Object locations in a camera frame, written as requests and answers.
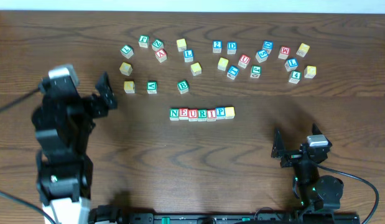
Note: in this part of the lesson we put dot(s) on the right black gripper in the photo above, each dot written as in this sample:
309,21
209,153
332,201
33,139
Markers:
295,156

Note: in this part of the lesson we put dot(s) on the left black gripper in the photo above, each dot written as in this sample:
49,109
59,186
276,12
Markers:
94,103

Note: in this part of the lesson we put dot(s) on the red A block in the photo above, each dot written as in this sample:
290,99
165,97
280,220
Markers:
161,55

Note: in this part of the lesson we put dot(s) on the green N block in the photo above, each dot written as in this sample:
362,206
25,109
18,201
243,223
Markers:
174,114

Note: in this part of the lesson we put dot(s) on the blue P block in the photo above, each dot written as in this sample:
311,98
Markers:
220,112

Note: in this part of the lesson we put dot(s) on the red E block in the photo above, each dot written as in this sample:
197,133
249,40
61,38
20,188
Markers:
183,113

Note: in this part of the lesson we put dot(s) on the red I block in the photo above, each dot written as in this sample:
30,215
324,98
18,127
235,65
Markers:
211,115

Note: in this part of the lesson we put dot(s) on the blue L block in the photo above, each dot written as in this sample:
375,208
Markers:
188,55

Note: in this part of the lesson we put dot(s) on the red u block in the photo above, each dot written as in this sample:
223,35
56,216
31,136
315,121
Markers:
193,115
244,61

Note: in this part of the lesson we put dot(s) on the yellow O block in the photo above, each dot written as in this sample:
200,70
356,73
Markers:
196,69

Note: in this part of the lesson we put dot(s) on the green R block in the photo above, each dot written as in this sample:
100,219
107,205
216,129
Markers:
202,115

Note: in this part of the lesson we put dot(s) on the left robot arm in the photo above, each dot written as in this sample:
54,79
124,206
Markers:
64,171

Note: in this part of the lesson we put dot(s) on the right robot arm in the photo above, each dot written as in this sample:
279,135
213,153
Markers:
319,195

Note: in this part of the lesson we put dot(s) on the yellow K block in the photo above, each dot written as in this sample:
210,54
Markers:
129,87

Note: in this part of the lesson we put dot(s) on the yellow C block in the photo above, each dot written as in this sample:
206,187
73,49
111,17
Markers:
125,69

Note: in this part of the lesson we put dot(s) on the green L block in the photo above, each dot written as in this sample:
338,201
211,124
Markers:
127,51

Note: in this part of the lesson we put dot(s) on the green V block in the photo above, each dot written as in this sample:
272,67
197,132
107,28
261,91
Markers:
152,87

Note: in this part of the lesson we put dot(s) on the green j block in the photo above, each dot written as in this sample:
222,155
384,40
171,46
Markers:
255,71
143,41

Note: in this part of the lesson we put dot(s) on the green 4 block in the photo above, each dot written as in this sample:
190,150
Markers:
295,77

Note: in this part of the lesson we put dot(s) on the green Z block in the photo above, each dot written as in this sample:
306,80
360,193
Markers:
157,45

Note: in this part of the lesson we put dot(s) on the yellow block far right low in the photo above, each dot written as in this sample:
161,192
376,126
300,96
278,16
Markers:
310,71

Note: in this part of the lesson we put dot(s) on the blue I block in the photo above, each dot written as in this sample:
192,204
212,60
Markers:
291,64

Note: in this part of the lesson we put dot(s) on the green B block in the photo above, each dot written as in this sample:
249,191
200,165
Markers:
183,86

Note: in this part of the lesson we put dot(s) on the green J block right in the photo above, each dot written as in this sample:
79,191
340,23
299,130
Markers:
255,71

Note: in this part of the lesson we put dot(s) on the yellow S block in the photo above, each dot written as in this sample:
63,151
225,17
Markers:
181,45

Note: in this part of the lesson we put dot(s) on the red M block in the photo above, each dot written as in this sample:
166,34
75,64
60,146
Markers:
284,53

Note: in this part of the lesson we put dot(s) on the blue 5 block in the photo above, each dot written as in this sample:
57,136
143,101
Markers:
261,56

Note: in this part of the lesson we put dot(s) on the blue T block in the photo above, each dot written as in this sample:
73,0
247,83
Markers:
232,72

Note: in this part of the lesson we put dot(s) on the blue D block right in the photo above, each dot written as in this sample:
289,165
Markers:
267,46

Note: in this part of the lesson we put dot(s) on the blue d block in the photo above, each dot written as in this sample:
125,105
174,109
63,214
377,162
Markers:
267,46
231,48

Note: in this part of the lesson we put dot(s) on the yellow Q block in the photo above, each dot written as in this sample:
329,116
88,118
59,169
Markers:
222,63

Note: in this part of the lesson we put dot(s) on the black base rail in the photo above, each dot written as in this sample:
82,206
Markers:
109,214

